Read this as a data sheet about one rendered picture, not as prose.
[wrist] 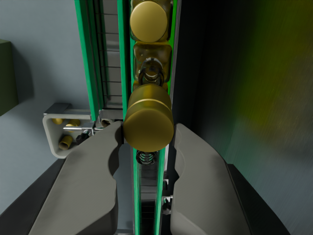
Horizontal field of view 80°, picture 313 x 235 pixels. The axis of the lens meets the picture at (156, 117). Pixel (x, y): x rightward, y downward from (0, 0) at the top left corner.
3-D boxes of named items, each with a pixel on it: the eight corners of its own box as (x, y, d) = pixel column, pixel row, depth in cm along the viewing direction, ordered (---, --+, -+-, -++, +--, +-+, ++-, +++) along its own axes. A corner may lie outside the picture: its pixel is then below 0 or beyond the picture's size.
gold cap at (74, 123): (71, 125, 68) (65, 132, 64) (69, 117, 66) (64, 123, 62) (81, 126, 68) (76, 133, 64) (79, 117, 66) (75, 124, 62)
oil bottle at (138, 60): (164, 57, 45) (170, 89, 27) (140, 56, 45) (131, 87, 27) (166, 32, 43) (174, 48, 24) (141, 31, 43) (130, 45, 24)
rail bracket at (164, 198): (179, 181, 67) (184, 217, 55) (160, 180, 67) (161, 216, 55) (180, 172, 65) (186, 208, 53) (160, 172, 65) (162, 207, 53)
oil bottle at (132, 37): (164, 31, 43) (171, 46, 24) (139, 29, 42) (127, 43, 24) (166, 2, 40) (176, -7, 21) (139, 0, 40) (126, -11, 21)
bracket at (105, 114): (131, 110, 60) (129, 121, 54) (101, 109, 60) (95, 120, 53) (131, 100, 58) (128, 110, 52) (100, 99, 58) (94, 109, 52)
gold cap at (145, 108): (169, 122, 17) (173, 155, 13) (129, 120, 17) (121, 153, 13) (173, 84, 15) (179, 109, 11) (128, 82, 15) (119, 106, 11)
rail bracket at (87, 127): (135, 121, 54) (130, 149, 43) (76, 119, 53) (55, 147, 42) (135, 112, 52) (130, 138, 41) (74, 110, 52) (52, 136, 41)
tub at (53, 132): (121, 145, 74) (117, 160, 66) (63, 143, 73) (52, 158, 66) (118, 105, 65) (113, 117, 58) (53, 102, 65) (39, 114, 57)
